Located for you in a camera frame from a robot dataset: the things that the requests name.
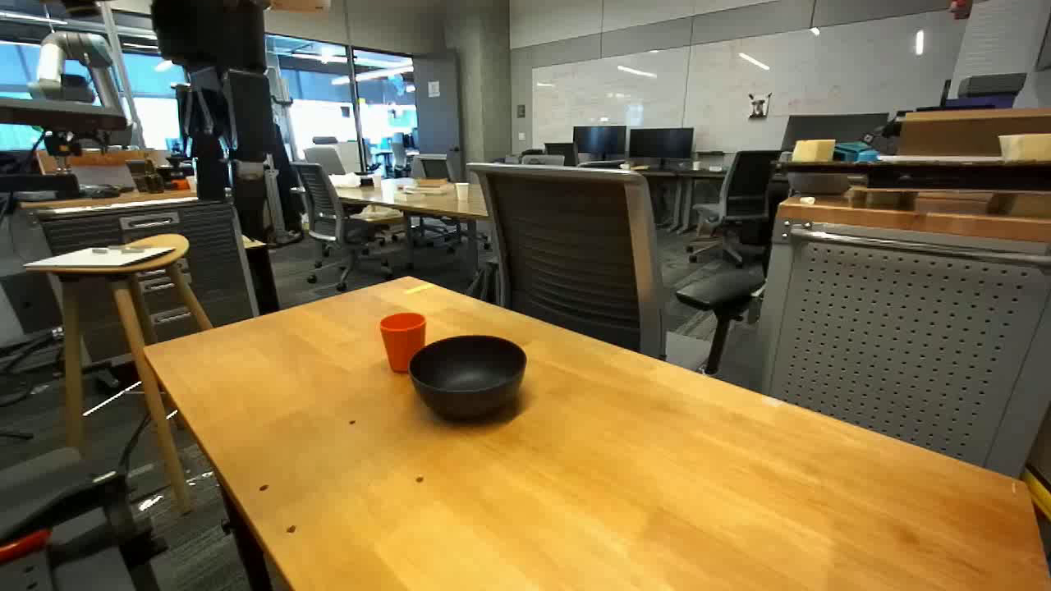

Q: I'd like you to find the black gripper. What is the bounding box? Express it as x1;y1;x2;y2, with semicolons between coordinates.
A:
149;0;278;203

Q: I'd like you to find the orange plastic cup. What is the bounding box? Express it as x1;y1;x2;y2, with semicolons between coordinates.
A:
378;308;431;377

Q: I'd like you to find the black bowl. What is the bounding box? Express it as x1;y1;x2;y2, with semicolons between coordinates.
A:
408;333;529;427

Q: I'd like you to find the grey drawer cabinet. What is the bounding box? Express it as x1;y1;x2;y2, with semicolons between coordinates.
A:
22;189;264;365

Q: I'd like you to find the grey swivel chair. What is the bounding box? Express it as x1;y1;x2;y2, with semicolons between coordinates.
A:
290;162;410;290

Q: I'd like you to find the metal storage rack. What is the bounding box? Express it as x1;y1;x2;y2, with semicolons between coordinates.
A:
0;0;149;189

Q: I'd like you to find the white board on stool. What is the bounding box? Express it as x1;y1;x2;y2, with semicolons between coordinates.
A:
22;238;177;276

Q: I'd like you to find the light wooden meeting table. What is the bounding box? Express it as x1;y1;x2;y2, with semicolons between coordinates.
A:
324;176;493;227

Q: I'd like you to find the wooden stool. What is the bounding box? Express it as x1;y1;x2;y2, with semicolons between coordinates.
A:
44;231;218;514

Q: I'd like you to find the grey mesh office chair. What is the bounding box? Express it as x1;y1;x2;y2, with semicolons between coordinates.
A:
466;162;669;361

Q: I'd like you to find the black computer monitor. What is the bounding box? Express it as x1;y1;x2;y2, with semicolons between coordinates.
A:
571;122;632;164
626;123;695;164

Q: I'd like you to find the black office chair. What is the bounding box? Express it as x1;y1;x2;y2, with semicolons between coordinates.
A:
674;146;782;377

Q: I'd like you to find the light wooden block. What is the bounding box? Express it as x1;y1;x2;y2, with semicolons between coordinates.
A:
787;133;842;168
995;132;1051;168

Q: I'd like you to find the large dark monitor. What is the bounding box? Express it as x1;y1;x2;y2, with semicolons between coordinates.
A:
779;113;892;156

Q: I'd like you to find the perforated grey metal cart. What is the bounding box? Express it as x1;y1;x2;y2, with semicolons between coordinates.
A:
759;217;1051;478

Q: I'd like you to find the wooden shelf unit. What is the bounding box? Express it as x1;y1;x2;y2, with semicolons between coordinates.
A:
771;104;1051;247

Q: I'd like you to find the red handled tool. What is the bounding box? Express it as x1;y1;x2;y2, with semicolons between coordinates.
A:
0;528;56;568

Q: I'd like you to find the yellow strap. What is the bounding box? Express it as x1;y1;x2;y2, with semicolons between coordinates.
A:
1020;466;1051;525

